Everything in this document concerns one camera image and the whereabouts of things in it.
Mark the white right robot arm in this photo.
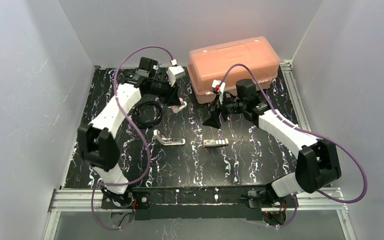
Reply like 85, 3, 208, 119
202, 79, 342, 202

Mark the aluminium front rail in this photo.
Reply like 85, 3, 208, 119
42, 186, 356, 240

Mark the white staples box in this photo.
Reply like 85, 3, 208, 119
202, 138, 229, 148

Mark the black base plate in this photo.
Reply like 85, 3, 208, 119
100, 185, 298, 223

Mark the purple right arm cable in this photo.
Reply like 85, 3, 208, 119
219, 63, 368, 229

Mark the aluminium rail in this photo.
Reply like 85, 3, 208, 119
42, 186, 356, 240
279, 61, 311, 131

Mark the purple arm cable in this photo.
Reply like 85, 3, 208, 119
219, 63, 368, 229
91, 45, 179, 231

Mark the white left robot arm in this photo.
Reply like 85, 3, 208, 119
77, 57, 187, 195

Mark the aluminium right rail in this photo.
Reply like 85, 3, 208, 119
279, 61, 311, 131

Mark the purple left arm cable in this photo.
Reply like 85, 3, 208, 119
91, 45, 179, 231

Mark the pink white small stapler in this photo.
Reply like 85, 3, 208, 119
170, 101, 188, 114

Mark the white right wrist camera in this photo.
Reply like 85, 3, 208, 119
210, 80, 226, 104

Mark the pink plastic storage box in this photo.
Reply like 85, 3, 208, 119
187, 36, 281, 105

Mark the coiled black cable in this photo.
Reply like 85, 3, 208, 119
130, 100, 164, 129

